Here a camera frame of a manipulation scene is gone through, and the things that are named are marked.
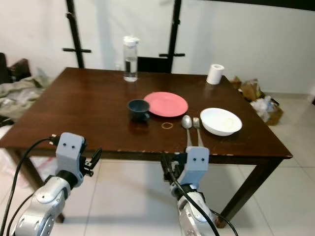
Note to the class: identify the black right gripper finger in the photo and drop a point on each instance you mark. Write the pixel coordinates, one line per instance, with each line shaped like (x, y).
(167, 162)

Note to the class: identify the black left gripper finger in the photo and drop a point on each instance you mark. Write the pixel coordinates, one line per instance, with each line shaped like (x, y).
(97, 157)

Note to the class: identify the silver metal spoon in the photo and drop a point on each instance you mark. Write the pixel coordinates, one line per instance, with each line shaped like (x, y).
(186, 122)

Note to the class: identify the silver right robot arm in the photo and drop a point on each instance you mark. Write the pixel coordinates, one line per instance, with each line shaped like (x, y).
(192, 219)

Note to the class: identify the dark brown wooden table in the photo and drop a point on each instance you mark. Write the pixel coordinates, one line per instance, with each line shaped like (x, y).
(98, 113)

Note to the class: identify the silver metal fork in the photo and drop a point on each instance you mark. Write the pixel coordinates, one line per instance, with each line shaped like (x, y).
(196, 123)

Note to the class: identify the pink round plate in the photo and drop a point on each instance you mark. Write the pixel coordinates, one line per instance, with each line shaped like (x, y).
(170, 104)

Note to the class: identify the dark blue cup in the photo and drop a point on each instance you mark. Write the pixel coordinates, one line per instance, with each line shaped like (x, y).
(138, 111)

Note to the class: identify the white bowl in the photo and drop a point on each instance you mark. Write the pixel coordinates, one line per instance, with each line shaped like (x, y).
(214, 123)

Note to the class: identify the olive green cloth pile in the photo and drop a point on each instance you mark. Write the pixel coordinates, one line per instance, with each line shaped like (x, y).
(24, 96)

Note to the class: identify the black dining chair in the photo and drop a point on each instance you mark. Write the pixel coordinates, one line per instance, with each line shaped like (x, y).
(152, 65)

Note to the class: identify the clear water bottle white lid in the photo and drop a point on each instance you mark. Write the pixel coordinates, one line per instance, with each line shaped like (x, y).
(130, 64)

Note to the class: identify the white paper roll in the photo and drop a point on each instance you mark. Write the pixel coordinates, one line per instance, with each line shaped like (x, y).
(215, 74)

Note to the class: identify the small crumpled white bag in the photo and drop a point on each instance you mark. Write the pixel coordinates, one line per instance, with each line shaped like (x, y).
(260, 108)

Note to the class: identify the brown paper bag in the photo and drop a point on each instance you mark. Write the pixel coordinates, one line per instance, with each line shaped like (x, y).
(248, 88)

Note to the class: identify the brown cardboard box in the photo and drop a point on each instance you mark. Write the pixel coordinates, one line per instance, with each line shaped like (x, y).
(274, 114)

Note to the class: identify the dark brown bag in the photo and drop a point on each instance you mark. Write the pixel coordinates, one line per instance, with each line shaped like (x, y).
(20, 70)

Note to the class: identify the black office chair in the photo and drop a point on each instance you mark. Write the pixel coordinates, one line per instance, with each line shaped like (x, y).
(4, 69)

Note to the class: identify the black stand pole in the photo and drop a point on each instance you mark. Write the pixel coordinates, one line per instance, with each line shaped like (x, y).
(175, 24)
(74, 24)

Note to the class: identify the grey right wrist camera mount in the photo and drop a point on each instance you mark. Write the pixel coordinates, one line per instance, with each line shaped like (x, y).
(197, 162)

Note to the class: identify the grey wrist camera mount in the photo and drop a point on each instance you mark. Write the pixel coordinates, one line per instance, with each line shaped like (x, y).
(197, 162)
(70, 150)

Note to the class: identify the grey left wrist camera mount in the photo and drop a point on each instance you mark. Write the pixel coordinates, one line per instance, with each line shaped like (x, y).
(70, 150)

